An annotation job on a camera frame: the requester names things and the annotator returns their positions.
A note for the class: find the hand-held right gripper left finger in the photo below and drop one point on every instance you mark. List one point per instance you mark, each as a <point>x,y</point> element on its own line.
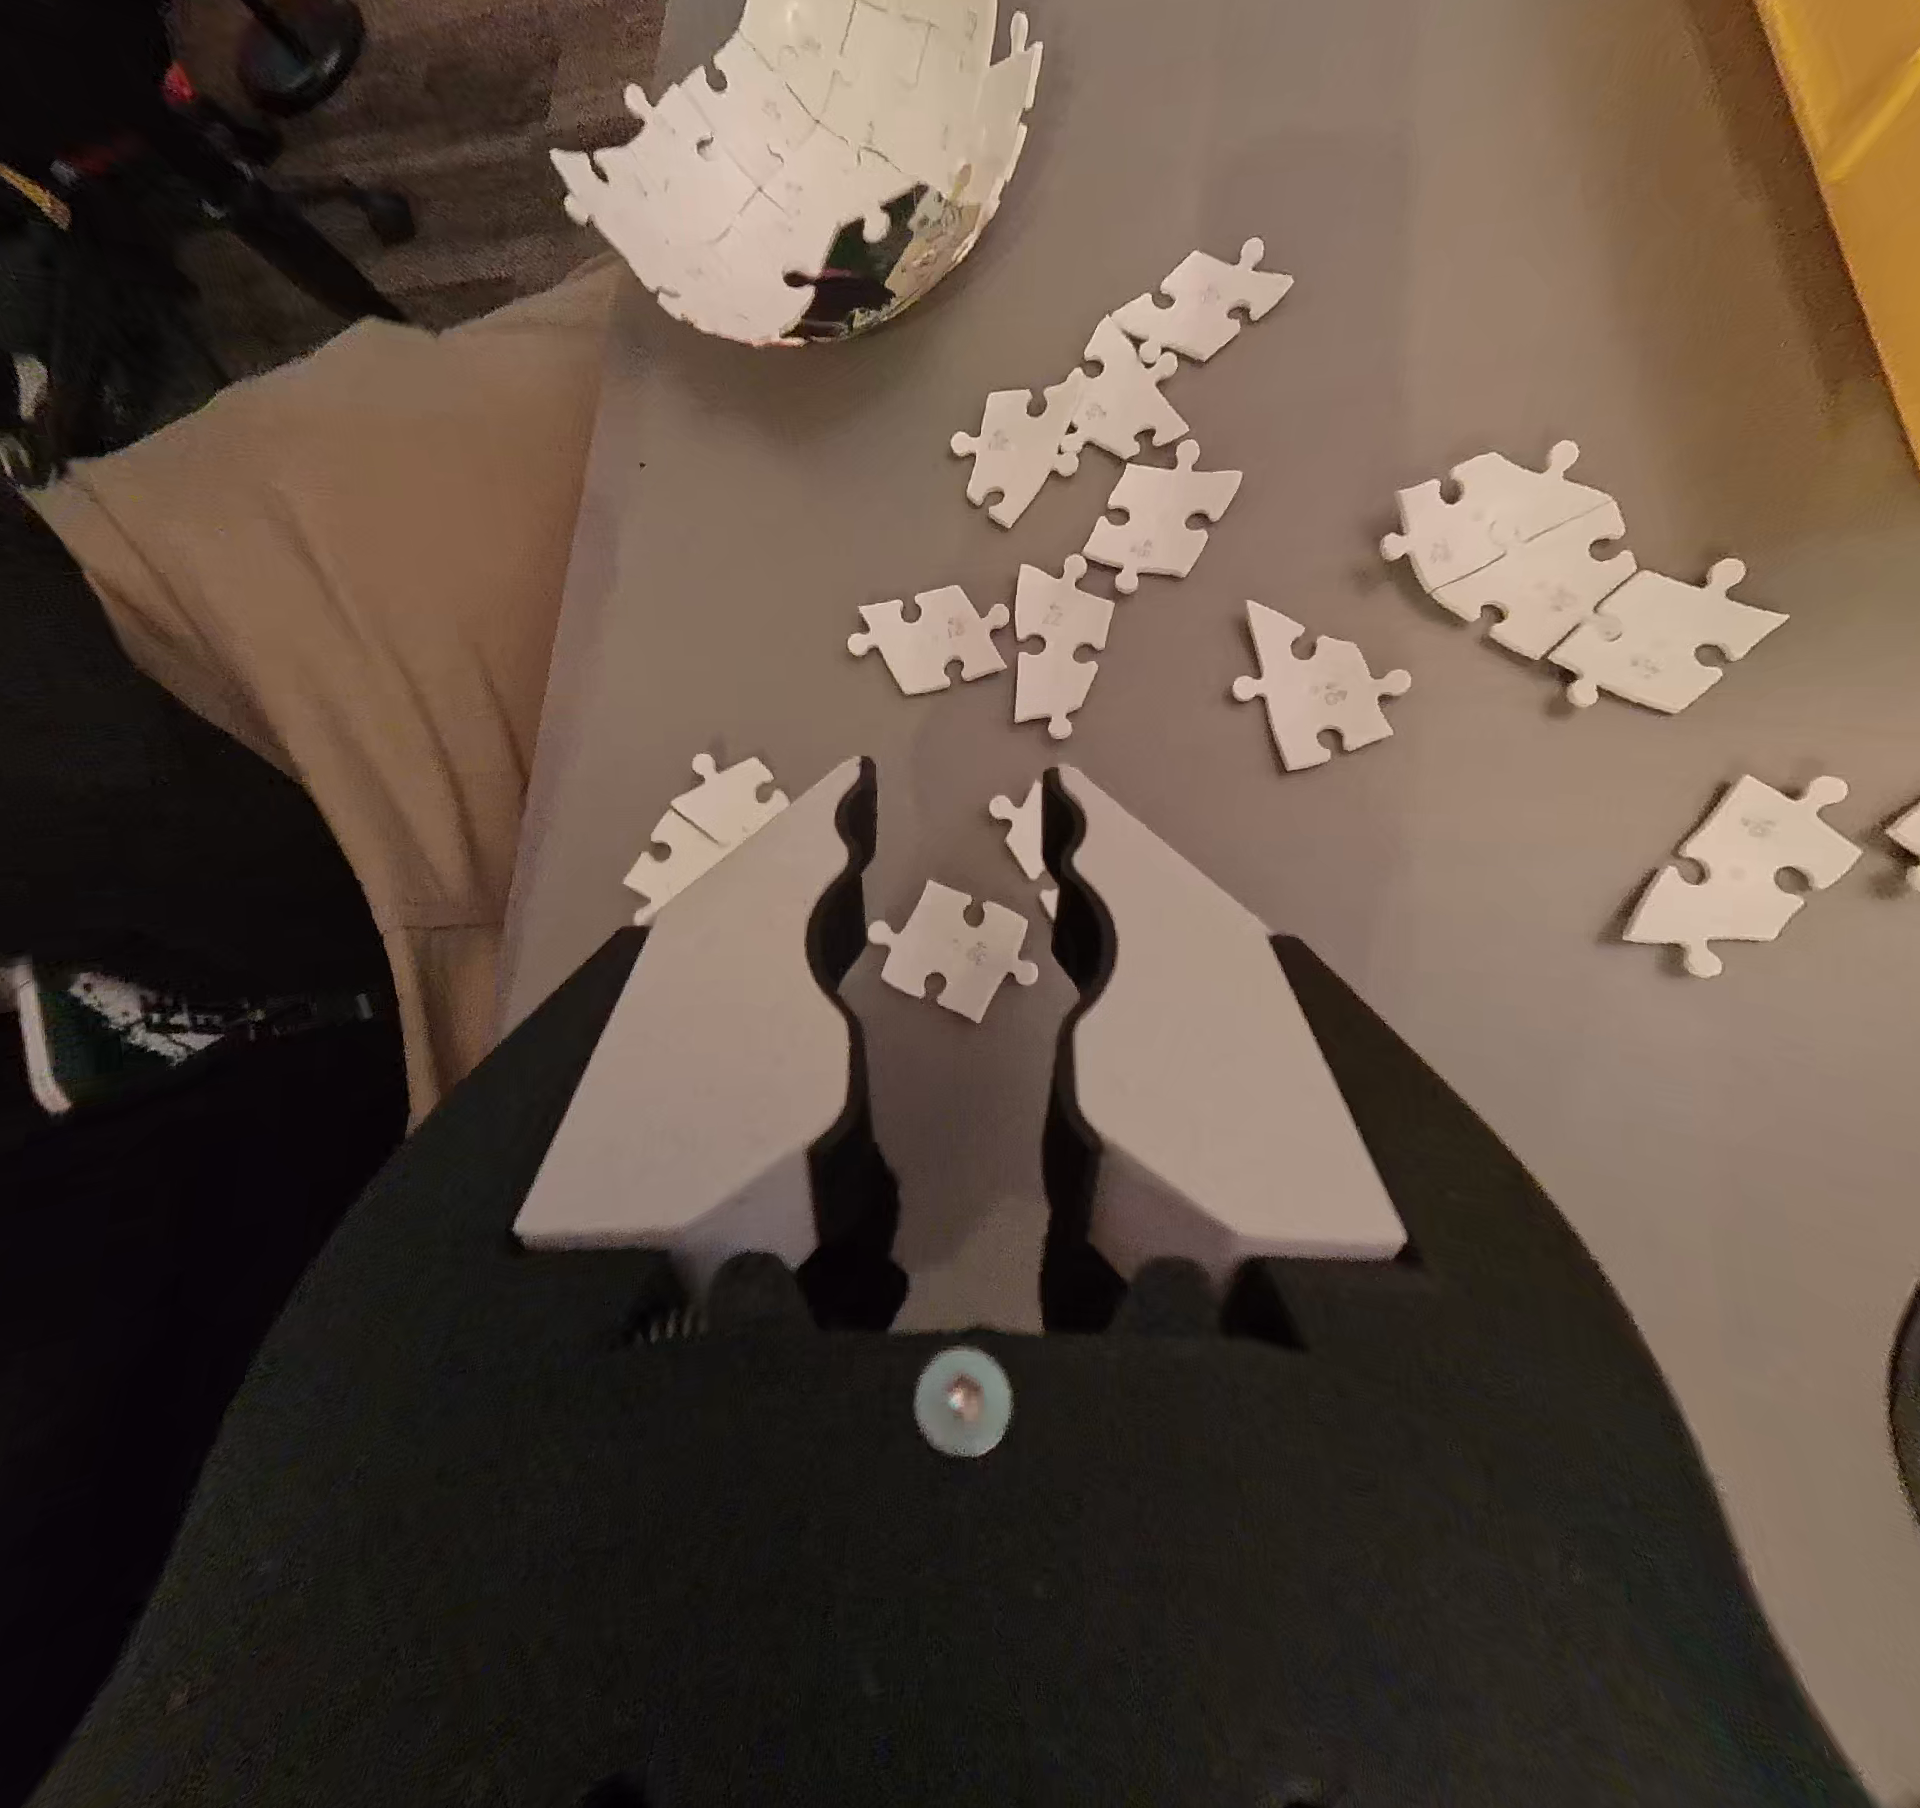
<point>690,1088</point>

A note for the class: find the single white puzzle piece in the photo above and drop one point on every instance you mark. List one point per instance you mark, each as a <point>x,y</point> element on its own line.
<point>961,953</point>

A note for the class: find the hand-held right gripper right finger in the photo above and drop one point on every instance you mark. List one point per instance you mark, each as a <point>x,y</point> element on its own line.
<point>1231,1088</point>

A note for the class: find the white puzzle pieces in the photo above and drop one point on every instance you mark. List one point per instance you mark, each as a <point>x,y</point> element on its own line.
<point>1321,683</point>

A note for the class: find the yellow plastic bin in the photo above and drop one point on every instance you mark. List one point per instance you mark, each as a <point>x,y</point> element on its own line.
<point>1845,113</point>

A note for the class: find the partly built white puzzle ball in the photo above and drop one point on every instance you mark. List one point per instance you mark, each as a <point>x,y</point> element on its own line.
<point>781,159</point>

